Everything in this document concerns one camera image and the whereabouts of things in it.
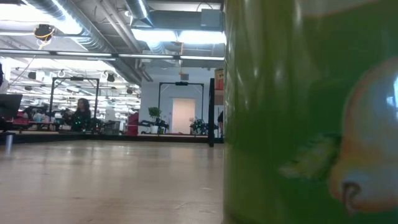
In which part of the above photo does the person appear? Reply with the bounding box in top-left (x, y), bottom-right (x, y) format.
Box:
top-left (217, 110), bottom-right (224, 138)
top-left (70, 98), bottom-right (93, 131)

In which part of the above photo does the green pears can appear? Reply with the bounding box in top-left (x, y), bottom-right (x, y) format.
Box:
top-left (222, 0), bottom-right (398, 224)

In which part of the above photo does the silver ventilation duct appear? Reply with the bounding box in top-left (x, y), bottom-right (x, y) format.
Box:
top-left (124, 0), bottom-right (155, 27)
top-left (26, 0), bottom-right (147, 86)

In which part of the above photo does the black aluminium rig frame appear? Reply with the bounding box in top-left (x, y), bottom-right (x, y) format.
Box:
top-left (0, 132), bottom-right (224, 146)

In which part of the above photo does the red cabinet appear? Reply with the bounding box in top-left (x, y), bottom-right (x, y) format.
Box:
top-left (126, 111), bottom-right (140, 136)

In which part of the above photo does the black monitor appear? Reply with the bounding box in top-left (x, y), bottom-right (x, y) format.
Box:
top-left (0, 93), bottom-right (23, 131)

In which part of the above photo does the black ceiling cord reel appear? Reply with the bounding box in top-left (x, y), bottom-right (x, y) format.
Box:
top-left (33, 24), bottom-right (56, 41)

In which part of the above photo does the black gantry frame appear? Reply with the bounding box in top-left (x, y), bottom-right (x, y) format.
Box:
top-left (48, 77), bottom-right (100, 123)
top-left (157, 81), bottom-right (205, 135)

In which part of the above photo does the long ceiling light bar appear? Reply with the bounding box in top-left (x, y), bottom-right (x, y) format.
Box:
top-left (0, 48), bottom-right (224, 62)

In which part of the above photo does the grey bin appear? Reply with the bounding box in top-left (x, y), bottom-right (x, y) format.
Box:
top-left (104, 120), bottom-right (121, 136)

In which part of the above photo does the green potted plant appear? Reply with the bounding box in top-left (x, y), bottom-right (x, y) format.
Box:
top-left (147, 106), bottom-right (162, 134)

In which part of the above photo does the fluorescent ceiling light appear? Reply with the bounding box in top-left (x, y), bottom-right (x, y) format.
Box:
top-left (131, 27), bottom-right (227, 45)

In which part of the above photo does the silver metal post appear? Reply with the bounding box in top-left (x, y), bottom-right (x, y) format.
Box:
top-left (5, 134), bottom-right (14, 155)

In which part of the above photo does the white door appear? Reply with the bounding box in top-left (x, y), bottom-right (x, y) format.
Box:
top-left (172, 97), bottom-right (197, 135)

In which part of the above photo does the grey ceiling box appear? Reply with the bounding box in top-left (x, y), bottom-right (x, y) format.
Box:
top-left (200, 8), bottom-right (222, 28)

